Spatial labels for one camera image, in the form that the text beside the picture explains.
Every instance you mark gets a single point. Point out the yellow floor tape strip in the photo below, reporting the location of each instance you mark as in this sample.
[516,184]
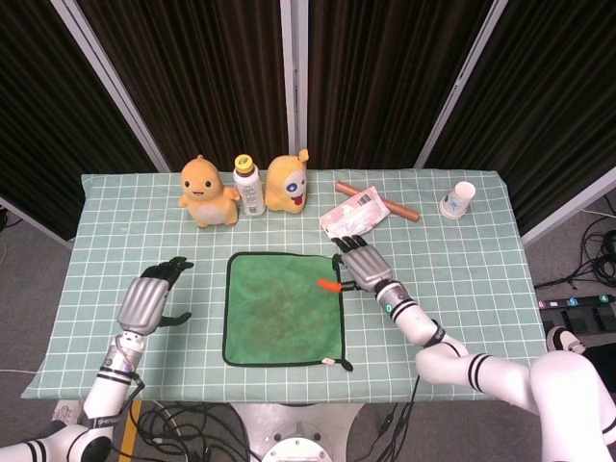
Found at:
[129,433]

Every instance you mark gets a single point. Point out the white partition post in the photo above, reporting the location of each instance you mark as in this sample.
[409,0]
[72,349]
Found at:
[462,82]
[294,72]
[115,86]

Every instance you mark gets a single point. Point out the white partition base rail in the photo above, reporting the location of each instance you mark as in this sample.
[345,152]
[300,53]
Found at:
[568,207]
[33,221]

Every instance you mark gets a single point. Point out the white black sneaker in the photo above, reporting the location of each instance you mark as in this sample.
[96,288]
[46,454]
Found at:
[563,339]

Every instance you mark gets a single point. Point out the dark ribbed partition panel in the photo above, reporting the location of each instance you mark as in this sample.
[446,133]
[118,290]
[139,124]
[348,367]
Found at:
[385,72]
[43,110]
[553,96]
[202,72]

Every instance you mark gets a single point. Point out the white floral paper cup stack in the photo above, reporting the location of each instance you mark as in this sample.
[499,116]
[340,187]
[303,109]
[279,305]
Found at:
[454,202]

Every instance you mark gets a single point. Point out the pink white plastic packet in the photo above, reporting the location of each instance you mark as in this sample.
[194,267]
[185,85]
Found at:
[356,216]

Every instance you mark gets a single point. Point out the white bottle yellow cap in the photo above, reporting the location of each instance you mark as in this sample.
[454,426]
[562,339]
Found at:
[250,192]

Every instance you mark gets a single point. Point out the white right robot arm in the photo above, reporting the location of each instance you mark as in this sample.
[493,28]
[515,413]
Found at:
[423,327]

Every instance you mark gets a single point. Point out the black foot pedal board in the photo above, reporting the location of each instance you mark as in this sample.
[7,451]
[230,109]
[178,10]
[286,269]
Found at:
[577,313]

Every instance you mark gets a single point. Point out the green checked tablecloth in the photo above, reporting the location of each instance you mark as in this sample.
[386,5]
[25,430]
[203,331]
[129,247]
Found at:
[192,366]

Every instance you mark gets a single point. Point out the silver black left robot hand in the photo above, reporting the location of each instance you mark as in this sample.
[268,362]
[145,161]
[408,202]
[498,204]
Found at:
[144,303]

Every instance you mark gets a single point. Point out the brown cardboard tube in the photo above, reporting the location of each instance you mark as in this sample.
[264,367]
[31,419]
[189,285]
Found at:
[404,214]

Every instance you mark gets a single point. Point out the green cloth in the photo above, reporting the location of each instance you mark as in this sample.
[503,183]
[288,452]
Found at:
[284,313]

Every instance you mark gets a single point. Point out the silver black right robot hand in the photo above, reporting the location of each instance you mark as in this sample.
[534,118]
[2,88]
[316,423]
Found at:
[368,267]

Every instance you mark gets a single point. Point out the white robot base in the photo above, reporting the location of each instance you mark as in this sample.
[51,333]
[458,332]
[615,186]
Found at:
[293,433]

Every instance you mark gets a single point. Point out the orange dinosaur plush toy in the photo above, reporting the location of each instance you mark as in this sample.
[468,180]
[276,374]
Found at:
[207,192]

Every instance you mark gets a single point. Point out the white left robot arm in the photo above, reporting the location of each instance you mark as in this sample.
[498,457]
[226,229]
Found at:
[103,399]

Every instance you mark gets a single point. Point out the yellow one-eyed plush toy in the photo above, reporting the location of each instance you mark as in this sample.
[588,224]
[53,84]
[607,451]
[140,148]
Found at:
[284,187]

